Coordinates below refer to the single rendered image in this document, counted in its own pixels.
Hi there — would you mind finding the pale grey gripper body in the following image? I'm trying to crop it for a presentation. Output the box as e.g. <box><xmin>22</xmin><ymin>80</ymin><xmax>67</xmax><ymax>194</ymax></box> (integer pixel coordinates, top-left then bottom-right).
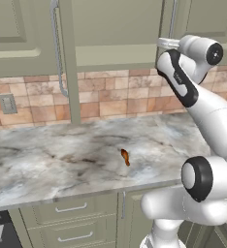
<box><xmin>156</xmin><ymin>37</ymin><xmax>181</xmax><ymax>50</ymax></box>

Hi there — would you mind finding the green upper cabinet door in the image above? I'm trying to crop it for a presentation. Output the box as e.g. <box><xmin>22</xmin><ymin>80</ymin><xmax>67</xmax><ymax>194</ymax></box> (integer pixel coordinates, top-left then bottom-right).
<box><xmin>158</xmin><ymin>0</ymin><xmax>227</xmax><ymax>68</ymax></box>
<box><xmin>0</xmin><ymin>0</ymin><xmax>67</xmax><ymax>79</ymax></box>

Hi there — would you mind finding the green upper cabinet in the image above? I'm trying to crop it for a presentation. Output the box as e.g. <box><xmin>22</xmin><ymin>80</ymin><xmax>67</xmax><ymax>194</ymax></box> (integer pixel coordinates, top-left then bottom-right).
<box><xmin>70</xmin><ymin>0</ymin><xmax>167</xmax><ymax>74</ymax></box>

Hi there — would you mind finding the brown raw meat piece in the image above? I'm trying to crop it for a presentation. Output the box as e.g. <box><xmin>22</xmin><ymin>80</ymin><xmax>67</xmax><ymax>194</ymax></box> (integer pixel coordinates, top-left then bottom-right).
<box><xmin>119</xmin><ymin>147</ymin><xmax>132</xmax><ymax>168</ymax></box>

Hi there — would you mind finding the green lower cabinet door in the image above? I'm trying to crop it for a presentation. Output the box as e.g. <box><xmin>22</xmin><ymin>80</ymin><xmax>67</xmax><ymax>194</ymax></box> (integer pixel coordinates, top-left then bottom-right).
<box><xmin>124</xmin><ymin>186</ymin><xmax>185</xmax><ymax>248</ymax></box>

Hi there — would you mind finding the green drawer front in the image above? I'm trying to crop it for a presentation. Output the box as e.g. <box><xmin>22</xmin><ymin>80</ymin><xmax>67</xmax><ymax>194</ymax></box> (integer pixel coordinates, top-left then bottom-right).
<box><xmin>25</xmin><ymin>213</ymin><xmax>118</xmax><ymax>248</ymax></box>
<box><xmin>30</xmin><ymin>193</ymin><xmax>118</xmax><ymax>225</ymax></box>

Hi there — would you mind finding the black oven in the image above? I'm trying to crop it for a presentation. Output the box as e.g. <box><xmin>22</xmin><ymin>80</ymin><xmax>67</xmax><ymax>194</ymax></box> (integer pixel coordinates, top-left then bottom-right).
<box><xmin>0</xmin><ymin>209</ymin><xmax>23</xmax><ymax>248</ymax></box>

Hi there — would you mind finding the silver upper door handle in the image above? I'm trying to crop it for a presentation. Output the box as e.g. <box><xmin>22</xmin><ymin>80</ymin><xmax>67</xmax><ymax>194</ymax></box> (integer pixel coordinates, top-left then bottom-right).
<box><xmin>168</xmin><ymin>0</ymin><xmax>178</xmax><ymax>40</ymax></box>

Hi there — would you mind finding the long silver door handle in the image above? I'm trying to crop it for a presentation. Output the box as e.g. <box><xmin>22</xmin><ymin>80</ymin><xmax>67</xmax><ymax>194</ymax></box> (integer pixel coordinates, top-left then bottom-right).
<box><xmin>49</xmin><ymin>0</ymin><xmax>69</xmax><ymax>98</ymax></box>

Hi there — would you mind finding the silver lower door handle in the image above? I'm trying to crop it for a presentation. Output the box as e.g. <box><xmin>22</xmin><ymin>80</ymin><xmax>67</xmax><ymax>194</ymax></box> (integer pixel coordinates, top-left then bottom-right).
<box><xmin>120</xmin><ymin>190</ymin><xmax>127</xmax><ymax>220</ymax></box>

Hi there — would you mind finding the grey wall outlet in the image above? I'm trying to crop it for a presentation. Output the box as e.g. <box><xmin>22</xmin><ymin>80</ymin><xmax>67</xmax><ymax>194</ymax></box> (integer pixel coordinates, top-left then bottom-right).
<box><xmin>0</xmin><ymin>92</ymin><xmax>18</xmax><ymax>115</ymax></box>

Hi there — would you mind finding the silver drawer handle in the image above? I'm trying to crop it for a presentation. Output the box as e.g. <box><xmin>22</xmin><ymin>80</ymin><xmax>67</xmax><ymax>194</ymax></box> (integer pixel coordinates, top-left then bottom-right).
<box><xmin>54</xmin><ymin>201</ymin><xmax>88</xmax><ymax>214</ymax></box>
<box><xmin>56</xmin><ymin>231</ymin><xmax>95</xmax><ymax>243</ymax></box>

